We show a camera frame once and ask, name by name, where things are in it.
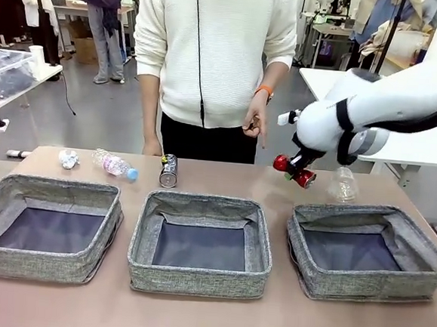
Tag crushed red drink can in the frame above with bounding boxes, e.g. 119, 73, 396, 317
270, 153, 319, 190

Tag silver and black drink can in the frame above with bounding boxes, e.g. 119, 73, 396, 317
158, 153, 180, 189

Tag black earphone cable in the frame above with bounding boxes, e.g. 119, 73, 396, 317
183, 0, 216, 128

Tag person's left hand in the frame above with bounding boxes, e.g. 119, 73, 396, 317
241, 92, 272, 150

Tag person's right forearm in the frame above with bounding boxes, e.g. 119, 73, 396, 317
134, 72, 167, 144

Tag bystander in blue shirt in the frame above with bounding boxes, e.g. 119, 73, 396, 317
348, 0, 420, 47

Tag person's right hand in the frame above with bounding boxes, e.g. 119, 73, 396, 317
141, 137, 166, 158

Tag black trousers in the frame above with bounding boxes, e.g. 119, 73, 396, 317
157, 111, 260, 165

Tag person's left forearm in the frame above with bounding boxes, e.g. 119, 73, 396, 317
260, 57, 288, 96

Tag bystander in grey trousers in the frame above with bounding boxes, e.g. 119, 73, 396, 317
71, 0, 133, 87

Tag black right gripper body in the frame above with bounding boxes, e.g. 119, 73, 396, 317
289, 132, 327, 169

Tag clear plastic cup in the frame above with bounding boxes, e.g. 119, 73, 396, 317
326, 165, 362, 205

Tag grey fabric basket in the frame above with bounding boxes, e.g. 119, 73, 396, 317
0, 171, 127, 288
124, 187, 279, 303
281, 197, 437, 310

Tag clear bottle with blue cap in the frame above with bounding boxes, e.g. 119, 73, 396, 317
89, 147, 141, 184

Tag white marker pen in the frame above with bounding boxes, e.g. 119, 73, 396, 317
5, 148, 34, 160

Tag person in white sweater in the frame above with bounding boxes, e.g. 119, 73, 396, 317
126, 0, 301, 135

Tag black stand pole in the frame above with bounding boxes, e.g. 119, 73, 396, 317
372, 0, 407, 79

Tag background metal desk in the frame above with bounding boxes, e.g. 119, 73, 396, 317
305, 21, 357, 72

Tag clear plastic storage bin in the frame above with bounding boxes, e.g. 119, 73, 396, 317
0, 48, 38, 101

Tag beige cloth pile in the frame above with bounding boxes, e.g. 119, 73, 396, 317
358, 17, 405, 60

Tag white paper ball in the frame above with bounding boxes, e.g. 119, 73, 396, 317
57, 148, 82, 171

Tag white side table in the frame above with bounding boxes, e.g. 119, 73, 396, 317
0, 49, 65, 125

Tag cardboard box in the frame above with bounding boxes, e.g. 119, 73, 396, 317
71, 36, 101, 66

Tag thin black hanging cable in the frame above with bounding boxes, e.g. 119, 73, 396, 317
57, 70, 80, 116

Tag large white table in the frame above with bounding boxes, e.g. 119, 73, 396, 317
290, 66, 437, 193

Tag background white robot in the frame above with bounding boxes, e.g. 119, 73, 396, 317
312, 0, 355, 29

